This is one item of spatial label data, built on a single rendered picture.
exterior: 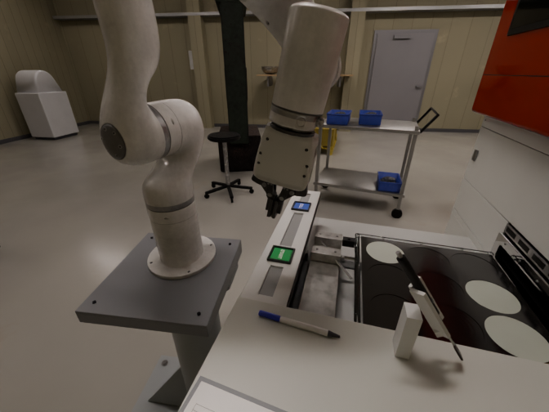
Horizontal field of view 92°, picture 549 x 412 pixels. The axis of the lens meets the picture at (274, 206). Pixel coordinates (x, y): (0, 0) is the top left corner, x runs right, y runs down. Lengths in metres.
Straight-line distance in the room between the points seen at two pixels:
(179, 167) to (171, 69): 7.44
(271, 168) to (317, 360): 0.31
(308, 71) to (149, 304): 0.60
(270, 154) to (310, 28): 0.18
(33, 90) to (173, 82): 2.89
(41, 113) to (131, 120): 7.10
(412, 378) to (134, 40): 0.71
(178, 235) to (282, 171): 0.36
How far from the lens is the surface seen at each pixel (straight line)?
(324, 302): 0.65
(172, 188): 0.66
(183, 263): 0.77
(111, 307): 0.76
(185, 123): 0.66
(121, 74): 0.61
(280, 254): 0.63
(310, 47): 0.41
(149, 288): 0.77
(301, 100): 0.41
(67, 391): 1.81
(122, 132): 0.59
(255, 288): 0.56
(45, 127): 7.73
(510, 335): 0.72
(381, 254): 0.80
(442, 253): 0.88
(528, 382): 0.56
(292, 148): 0.44
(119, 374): 1.75
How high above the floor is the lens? 1.35
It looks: 27 degrees down
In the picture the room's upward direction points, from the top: straight up
